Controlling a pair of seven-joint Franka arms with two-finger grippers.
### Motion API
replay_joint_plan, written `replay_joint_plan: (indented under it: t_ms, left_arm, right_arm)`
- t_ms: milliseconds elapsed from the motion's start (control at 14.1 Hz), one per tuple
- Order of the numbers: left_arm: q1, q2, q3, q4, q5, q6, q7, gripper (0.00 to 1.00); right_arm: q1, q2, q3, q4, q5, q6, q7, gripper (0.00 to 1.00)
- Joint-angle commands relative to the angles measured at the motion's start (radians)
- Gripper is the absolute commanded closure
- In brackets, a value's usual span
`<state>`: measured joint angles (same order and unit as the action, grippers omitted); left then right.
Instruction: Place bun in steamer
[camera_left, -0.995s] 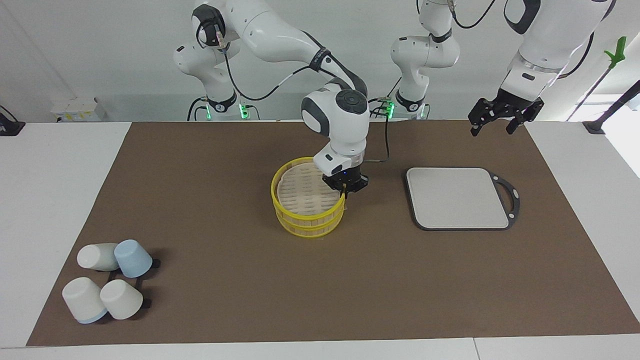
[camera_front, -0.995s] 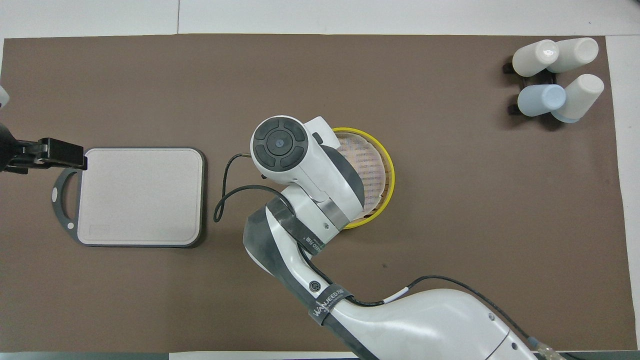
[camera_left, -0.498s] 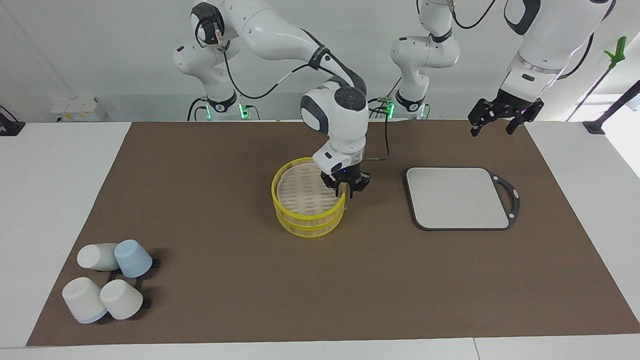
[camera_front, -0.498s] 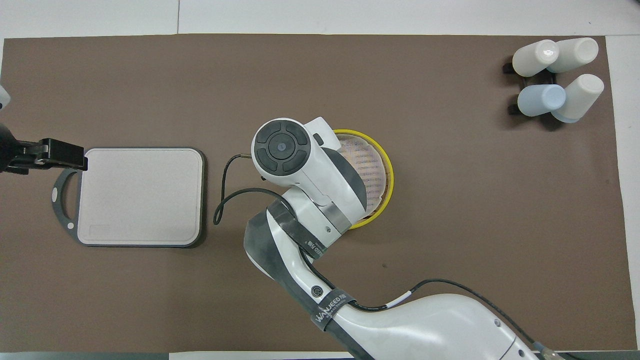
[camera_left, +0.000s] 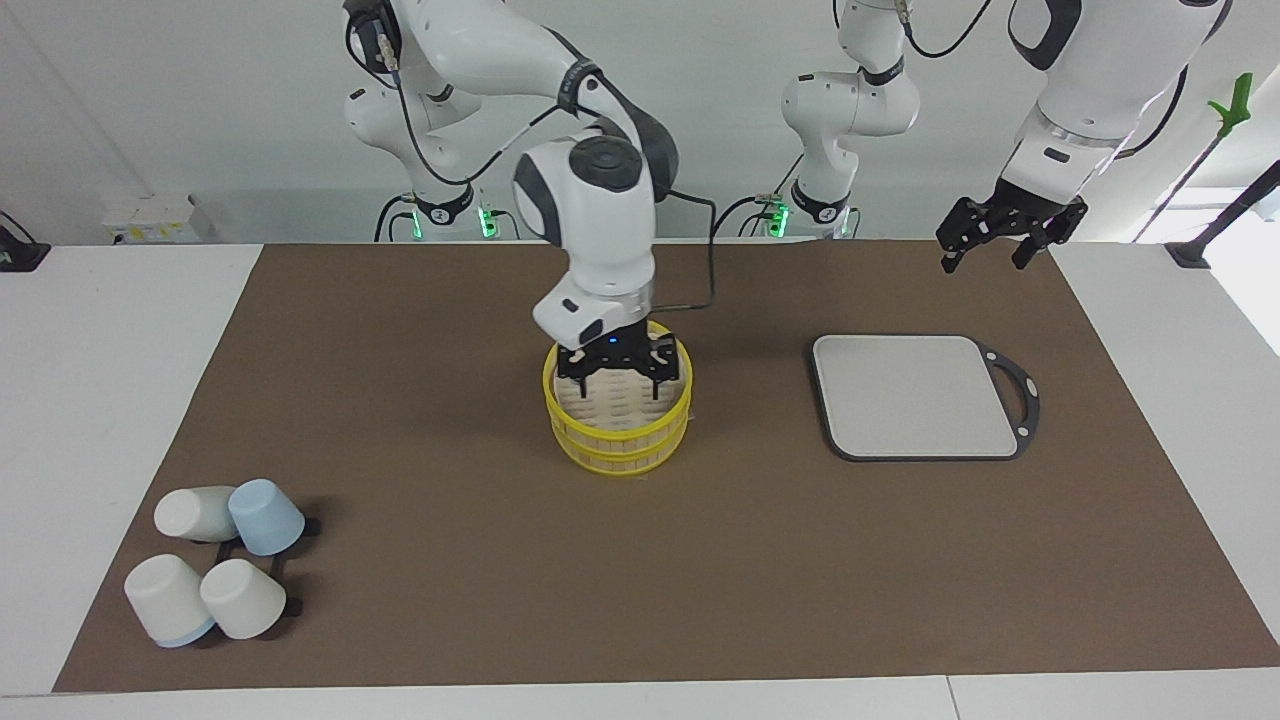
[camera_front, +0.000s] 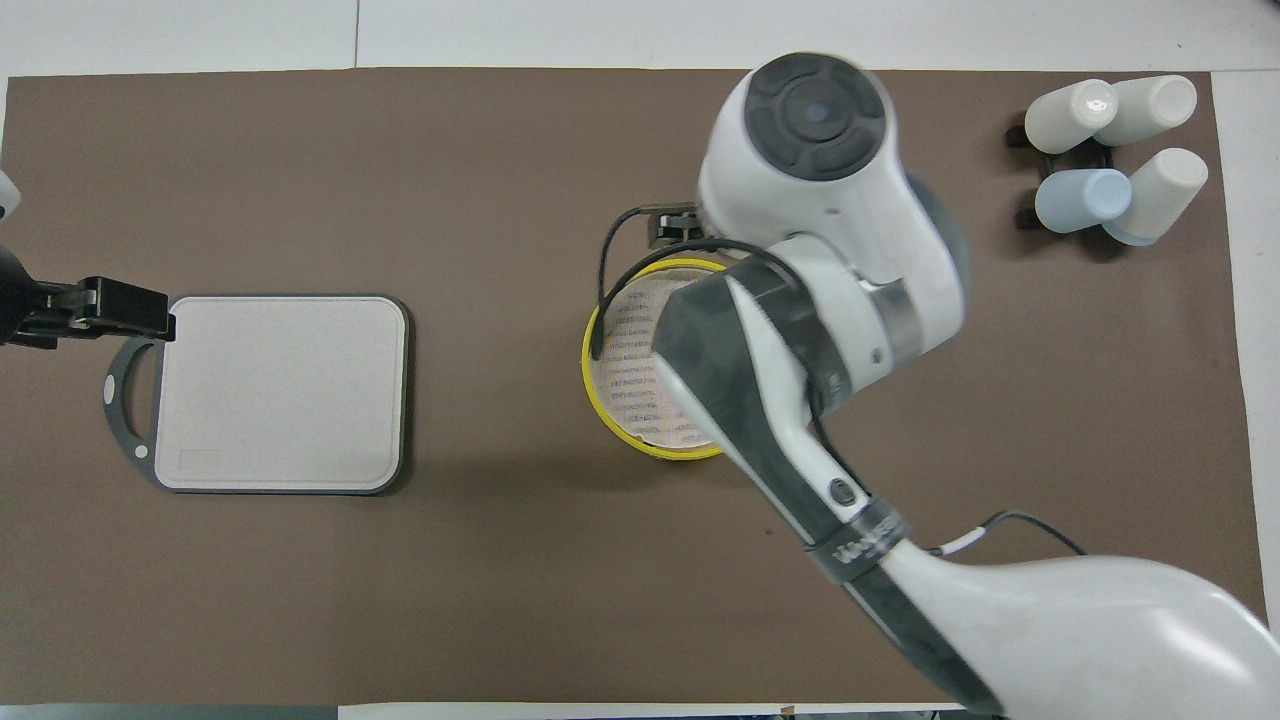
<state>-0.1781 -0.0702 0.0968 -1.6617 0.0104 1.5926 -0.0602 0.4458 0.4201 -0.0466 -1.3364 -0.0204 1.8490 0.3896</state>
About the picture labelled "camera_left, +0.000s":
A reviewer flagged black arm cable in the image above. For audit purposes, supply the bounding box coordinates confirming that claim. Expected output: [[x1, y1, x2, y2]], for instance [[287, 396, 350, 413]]
[[378, 35, 718, 313], [900, 0, 1201, 161]]

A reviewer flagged white cardboard box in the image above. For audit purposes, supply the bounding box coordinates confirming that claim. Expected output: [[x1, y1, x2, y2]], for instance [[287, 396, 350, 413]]
[[100, 193, 216, 244]]

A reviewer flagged light blue plastic cup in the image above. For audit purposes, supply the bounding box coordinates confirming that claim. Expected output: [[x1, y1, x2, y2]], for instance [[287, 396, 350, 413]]
[[228, 479, 306, 556]]

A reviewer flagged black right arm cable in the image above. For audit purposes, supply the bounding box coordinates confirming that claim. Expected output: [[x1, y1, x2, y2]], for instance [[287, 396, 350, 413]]
[[378, 35, 718, 313]]

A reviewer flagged grey cutting board black rim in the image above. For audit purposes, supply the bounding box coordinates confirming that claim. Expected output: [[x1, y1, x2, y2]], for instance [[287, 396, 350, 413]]
[[811, 334, 1041, 462]]

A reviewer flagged brown table mat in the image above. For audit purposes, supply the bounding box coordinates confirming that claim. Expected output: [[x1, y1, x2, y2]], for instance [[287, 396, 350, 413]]
[[52, 240, 1280, 693]]

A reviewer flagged yellow bamboo steamer base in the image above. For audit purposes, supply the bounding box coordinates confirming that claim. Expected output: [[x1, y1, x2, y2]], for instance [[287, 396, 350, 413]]
[[549, 395, 693, 477]]

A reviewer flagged white plastic cup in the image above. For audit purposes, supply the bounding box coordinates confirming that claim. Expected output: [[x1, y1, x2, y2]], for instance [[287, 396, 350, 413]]
[[124, 554, 216, 648], [154, 486, 239, 542]]

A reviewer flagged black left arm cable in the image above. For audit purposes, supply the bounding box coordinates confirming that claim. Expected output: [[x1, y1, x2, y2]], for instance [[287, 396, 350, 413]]
[[900, 0, 1201, 161]]

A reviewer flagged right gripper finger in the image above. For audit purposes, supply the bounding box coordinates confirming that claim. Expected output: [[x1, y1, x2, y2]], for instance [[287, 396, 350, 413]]
[[640, 340, 680, 402], [556, 350, 601, 402]]

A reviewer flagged cream plastic cup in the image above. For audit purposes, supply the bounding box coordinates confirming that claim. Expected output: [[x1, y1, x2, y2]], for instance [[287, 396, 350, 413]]
[[200, 558, 288, 641]]

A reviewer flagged green tipped thin pole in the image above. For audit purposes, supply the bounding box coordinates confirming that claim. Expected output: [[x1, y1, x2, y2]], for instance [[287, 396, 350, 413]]
[[1133, 72, 1254, 244]]

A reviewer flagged black clamp stand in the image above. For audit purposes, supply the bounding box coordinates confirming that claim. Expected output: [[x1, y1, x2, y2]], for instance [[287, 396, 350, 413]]
[[1165, 160, 1280, 269]]

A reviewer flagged black base cable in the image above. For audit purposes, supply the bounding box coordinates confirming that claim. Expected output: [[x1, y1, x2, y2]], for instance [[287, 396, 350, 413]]
[[374, 195, 416, 243], [710, 193, 781, 239]]

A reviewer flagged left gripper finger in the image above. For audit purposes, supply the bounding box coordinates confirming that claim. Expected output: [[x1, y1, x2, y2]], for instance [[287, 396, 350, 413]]
[[1012, 215, 1063, 271], [937, 197, 991, 274]]

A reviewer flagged black table clamp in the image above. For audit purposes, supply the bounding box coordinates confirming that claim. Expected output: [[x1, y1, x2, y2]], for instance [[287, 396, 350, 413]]
[[0, 212, 51, 273]]

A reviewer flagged yellow bamboo steamer basket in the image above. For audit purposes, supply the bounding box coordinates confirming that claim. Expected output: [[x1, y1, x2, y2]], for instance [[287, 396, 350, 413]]
[[543, 318, 693, 442]]

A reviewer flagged black cup rack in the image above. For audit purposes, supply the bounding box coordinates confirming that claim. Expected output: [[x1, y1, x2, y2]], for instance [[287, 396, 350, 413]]
[[190, 515, 322, 641]]

